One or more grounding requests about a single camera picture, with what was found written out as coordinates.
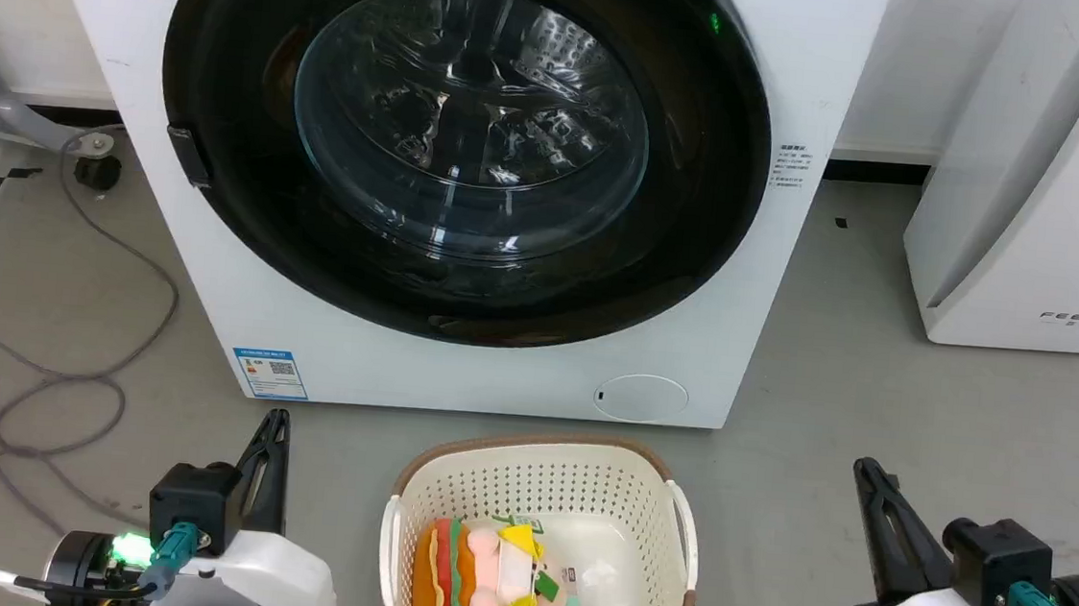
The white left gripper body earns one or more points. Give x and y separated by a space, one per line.
263 575

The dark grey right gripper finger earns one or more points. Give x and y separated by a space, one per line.
916 540
878 532

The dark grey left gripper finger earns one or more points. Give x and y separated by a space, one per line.
254 483
277 475

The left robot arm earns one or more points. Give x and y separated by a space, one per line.
85 571

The white front-load washing machine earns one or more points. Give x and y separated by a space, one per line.
457 374

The black round glass washer door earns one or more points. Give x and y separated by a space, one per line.
465 143

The hamburger plush toy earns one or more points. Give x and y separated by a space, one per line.
442 584

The pink doll with yellow clothes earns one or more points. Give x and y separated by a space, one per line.
508 580

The cream perforated laundry basket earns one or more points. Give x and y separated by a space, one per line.
545 477

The clear plastic bag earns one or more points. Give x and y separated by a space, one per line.
595 577

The white air purifier appliance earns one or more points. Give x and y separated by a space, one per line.
1040 188

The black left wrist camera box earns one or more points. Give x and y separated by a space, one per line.
194 505

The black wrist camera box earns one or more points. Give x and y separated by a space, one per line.
1000 566
194 505

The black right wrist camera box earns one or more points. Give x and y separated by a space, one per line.
1000 566

